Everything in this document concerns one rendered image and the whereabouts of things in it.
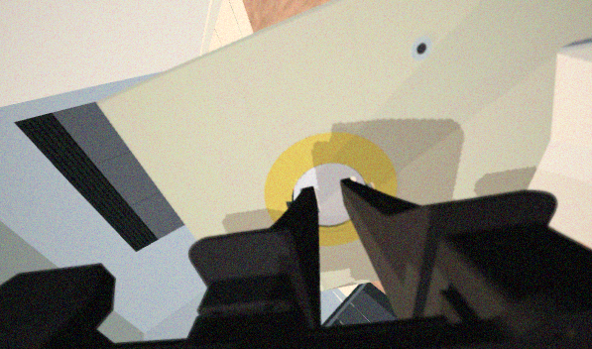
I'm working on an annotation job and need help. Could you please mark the cream cylinder with two slots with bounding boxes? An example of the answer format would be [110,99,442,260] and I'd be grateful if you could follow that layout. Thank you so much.
[294,163,365,225]

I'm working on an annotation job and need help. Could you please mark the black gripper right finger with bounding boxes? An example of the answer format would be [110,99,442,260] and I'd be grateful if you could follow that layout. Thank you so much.
[340,178,558,320]

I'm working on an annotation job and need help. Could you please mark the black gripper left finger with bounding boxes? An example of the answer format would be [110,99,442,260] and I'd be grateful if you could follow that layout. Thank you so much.
[188,186,321,328]

